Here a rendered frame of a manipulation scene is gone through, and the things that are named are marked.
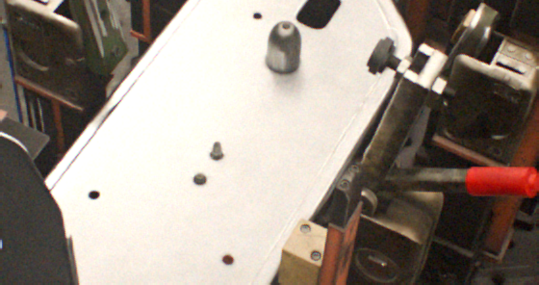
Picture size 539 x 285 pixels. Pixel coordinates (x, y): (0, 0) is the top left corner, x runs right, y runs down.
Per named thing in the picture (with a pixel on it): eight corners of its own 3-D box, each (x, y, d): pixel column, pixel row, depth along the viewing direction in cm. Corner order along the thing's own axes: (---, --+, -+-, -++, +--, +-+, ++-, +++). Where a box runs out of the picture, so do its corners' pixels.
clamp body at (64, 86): (60, 156, 140) (29, -60, 113) (144, 196, 137) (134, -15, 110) (16, 211, 135) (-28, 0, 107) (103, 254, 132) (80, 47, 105)
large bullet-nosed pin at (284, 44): (274, 54, 113) (278, 6, 108) (304, 66, 113) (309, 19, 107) (259, 75, 112) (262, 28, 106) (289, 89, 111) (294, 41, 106)
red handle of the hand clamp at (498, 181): (368, 150, 97) (542, 151, 87) (378, 169, 98) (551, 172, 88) (346, 187, 94) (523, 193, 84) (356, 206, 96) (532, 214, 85)
